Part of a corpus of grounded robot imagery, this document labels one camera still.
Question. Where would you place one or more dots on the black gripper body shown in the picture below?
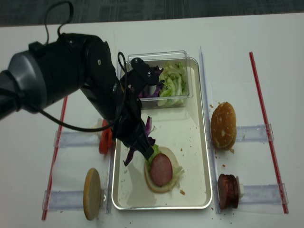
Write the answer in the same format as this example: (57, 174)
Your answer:
(127, 123)

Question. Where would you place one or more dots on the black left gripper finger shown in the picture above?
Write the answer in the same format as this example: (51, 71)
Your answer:
(143, 144)

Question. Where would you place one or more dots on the purple cabbage leaf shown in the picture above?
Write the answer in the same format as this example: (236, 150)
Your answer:
(148, 129)

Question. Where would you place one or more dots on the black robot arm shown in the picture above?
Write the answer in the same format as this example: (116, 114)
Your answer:
(44, 74)

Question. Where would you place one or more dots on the lettuce leaf on bun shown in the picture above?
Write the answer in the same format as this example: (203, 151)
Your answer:
(156, 151)

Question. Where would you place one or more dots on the red tomato slices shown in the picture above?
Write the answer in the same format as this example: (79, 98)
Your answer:
(105, 141)

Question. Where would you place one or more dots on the green lettuce pile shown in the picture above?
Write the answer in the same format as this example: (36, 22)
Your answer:
(174, 76)

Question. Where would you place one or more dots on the dark meat patties stack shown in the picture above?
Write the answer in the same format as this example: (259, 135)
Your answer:
(228, 191)

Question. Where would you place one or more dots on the white block behind patties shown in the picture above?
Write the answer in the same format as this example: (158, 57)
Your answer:
(241, 189)

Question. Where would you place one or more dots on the purple cabbage pile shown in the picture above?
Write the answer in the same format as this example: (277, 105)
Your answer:
(153, 90)

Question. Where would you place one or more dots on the bottom bun on tray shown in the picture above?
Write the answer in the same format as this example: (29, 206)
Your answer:
(177, 172)

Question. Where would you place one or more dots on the white block behind tomatoes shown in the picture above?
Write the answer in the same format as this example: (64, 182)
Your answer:
(99, 125)

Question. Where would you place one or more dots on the round pink sausage slice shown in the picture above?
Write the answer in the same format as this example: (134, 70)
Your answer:
(161, 172)

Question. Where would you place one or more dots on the upper left clear holder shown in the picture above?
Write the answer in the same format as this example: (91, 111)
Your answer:
(75, 139)

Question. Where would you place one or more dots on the clear holder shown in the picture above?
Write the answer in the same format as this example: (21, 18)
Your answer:
(75, 139)
(261, 194)
(63, 200)
(258, 133)

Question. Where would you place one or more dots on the left red straw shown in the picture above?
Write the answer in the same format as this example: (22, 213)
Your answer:
(49, 186)

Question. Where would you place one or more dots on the red straw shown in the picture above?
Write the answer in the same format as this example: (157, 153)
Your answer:
(49, 186)
(271, 144)

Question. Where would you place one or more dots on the clear plastic salad box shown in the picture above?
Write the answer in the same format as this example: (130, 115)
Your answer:
(159, 59)

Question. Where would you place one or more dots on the upright bun half left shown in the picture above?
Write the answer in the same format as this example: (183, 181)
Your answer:
(92, 194)

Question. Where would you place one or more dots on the right long clear divider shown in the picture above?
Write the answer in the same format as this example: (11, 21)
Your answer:
(213, 170)

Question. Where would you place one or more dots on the sesame bun tops right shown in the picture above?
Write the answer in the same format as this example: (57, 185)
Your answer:
(223, 126)

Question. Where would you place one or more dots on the lower left clear holder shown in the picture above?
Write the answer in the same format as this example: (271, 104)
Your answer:
(63, 200)

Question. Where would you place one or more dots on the upper right clear holder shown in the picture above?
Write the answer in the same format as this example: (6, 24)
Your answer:
(258, 133)

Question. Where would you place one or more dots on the lower right clear holder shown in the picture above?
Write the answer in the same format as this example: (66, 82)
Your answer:
(261, 194)

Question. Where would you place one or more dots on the right red straw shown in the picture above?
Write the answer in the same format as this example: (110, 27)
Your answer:
(271, 144)

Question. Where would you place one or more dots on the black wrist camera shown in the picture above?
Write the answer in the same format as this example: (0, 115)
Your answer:
(141, 76)

